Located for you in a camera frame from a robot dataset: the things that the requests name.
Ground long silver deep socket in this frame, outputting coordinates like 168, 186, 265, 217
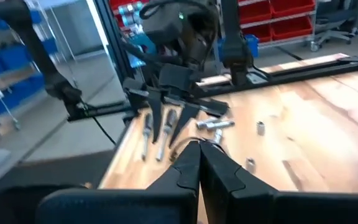
196, 117, 222, 128

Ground blue bin shelf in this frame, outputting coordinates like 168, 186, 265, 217
0, 18, 48, 116

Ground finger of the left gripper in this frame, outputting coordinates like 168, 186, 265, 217
147, 92, 163, 144
168, 105, 202, 147

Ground silver ratchet extension bar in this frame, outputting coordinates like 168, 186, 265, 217
213, 129, 224, 144

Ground small silver socket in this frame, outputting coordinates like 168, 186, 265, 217
246, 157, 257, 174
256, 121, 267, 137

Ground grey office chair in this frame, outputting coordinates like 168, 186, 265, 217
309, 0, 358, 53

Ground red bin shelf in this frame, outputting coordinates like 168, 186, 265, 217
109, 0, 318, 50

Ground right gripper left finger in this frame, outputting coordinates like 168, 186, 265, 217
145, 140, 202, 193

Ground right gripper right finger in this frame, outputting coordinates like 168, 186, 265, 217
200, 140, 278, 200

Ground grey black handled screwdriver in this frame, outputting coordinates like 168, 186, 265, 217
140, 113, 154, 161
155, 108, 178, 162

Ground blue storage bin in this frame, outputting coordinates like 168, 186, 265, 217
216, 33, 260, 60

